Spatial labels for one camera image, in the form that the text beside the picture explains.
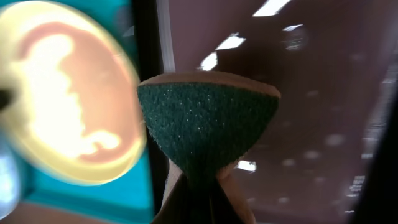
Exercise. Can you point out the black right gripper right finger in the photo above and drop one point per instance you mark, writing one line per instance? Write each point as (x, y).
(222, 211)

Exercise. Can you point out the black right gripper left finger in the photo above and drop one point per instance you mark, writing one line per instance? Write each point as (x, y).
(184, 206)

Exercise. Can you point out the green scrubbing sponge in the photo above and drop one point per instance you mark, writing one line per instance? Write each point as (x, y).
(205, 122)

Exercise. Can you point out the yellow plate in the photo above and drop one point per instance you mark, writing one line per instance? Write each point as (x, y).
(74, 112)

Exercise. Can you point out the teal plastic tray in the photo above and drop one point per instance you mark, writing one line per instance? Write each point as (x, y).
(127, 199)

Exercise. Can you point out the black tray with water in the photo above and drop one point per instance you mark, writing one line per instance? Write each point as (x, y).
(329, 154)

